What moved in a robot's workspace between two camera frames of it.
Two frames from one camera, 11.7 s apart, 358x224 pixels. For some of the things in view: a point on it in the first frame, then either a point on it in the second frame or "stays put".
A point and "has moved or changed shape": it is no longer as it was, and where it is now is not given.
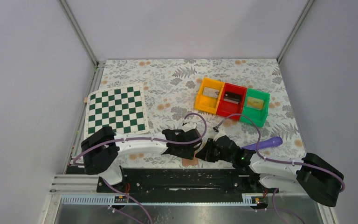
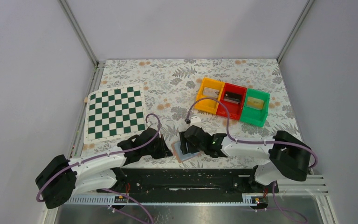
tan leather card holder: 189,162 has moved or changed shape
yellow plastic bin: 209,95 stays put
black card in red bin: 232,97 stays put
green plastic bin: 256,107 stays put
